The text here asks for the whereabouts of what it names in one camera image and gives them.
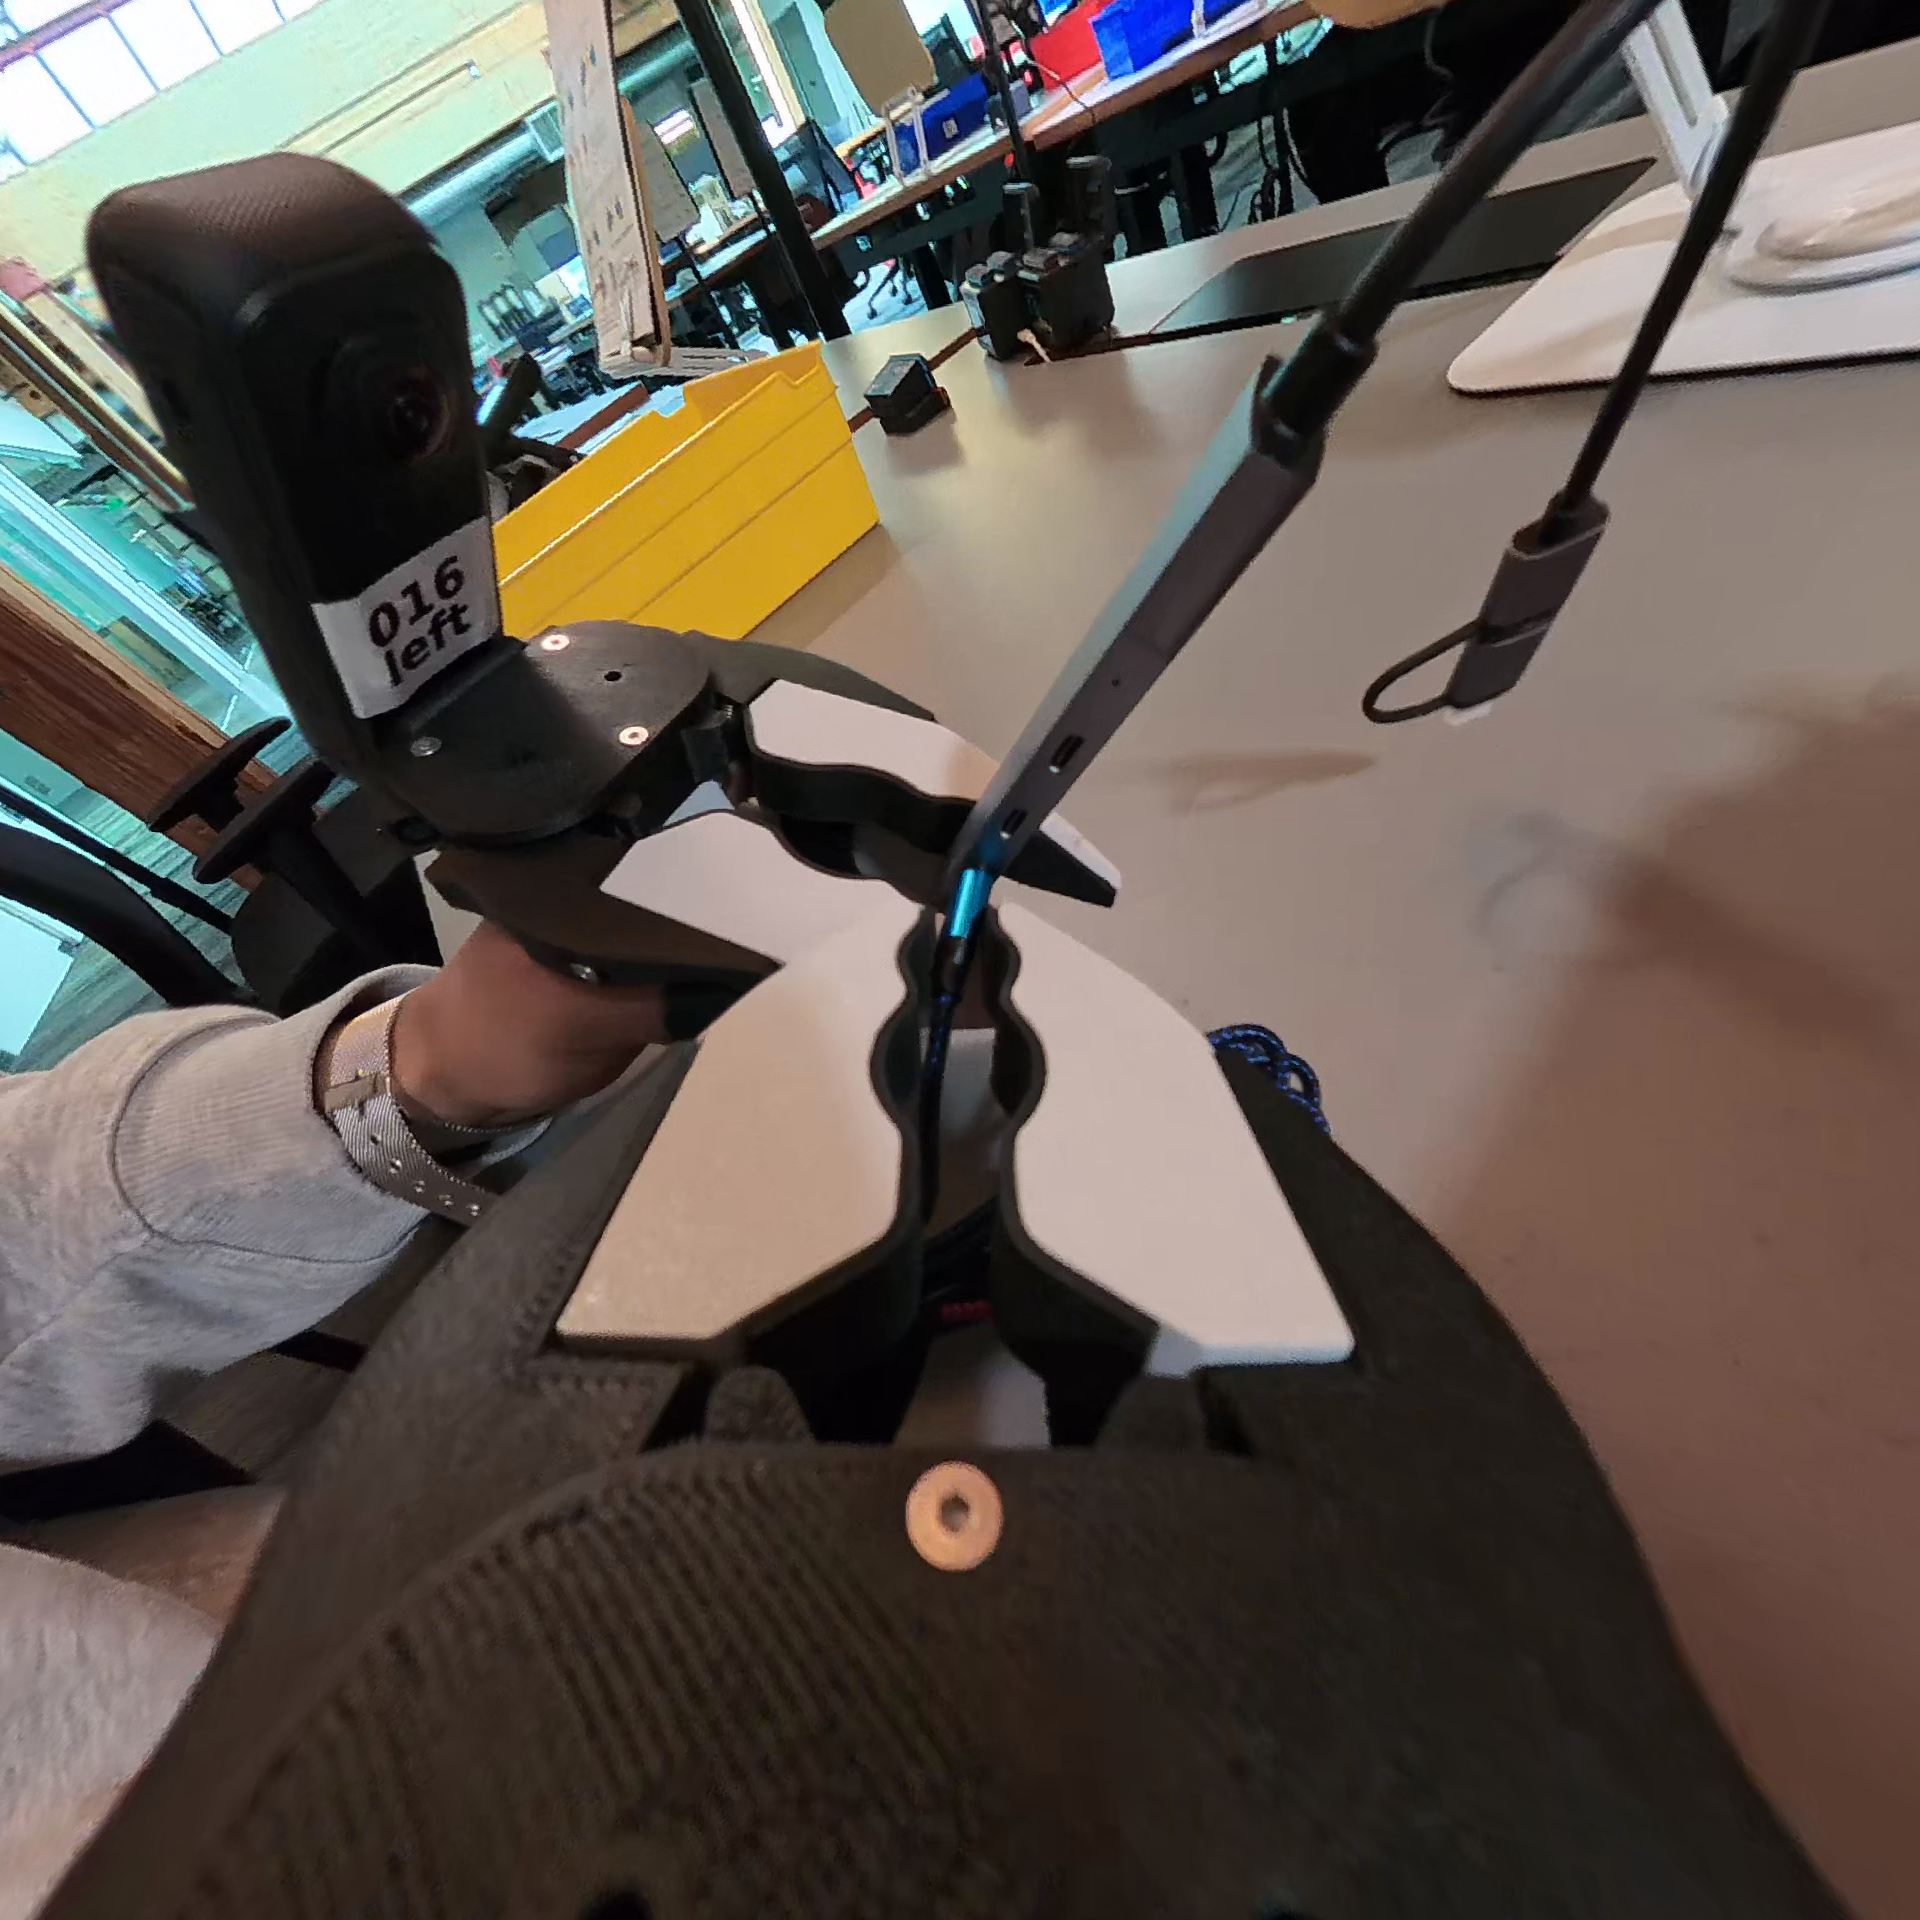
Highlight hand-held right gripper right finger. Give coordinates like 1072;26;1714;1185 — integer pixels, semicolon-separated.
983;896;1361;1383

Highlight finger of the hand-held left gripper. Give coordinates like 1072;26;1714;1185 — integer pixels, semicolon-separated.
731;680;1008;888
596;811;1126;971

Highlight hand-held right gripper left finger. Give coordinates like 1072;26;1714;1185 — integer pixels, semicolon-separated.
551;904;923;1362

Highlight blue braided USB cable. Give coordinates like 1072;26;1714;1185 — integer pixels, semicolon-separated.
907;864;1328;1329

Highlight grey USB hub with cable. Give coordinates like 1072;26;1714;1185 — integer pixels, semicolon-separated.
942;0;1840;904

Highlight person's left forearm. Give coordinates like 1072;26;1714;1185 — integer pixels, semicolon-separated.
0;966;454;1465

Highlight grey desk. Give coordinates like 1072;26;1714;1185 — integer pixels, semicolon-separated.
406;38;1920;1920

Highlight black desk mat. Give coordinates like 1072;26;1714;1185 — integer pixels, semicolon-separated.
1153;158;1659;338

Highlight person's left hand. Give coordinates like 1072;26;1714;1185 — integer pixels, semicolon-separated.
399;919;684;1144

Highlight yellow plastic bin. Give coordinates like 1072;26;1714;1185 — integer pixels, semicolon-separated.
488;344;886;644

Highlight printed cardboard sign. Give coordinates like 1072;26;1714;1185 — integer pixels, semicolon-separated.
544;0;671;377

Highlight silver mesh wristwatch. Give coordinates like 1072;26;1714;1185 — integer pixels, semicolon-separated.
315;991;548;1220

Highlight black office chair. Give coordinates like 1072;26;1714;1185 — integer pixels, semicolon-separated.
0;720;443;1009

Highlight black battery chargers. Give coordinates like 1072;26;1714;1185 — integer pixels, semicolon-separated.
960;151;1120;361

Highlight black pole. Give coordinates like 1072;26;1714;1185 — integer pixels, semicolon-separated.
674;0;858;338

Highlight tan board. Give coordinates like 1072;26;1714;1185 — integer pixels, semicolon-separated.
825;0;934;108

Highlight person's arm in grey sleeve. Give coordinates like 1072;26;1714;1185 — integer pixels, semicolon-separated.
0;1546;219;1920

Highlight white monitor stand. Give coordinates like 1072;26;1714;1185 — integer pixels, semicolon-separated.
1448;16;1920;401

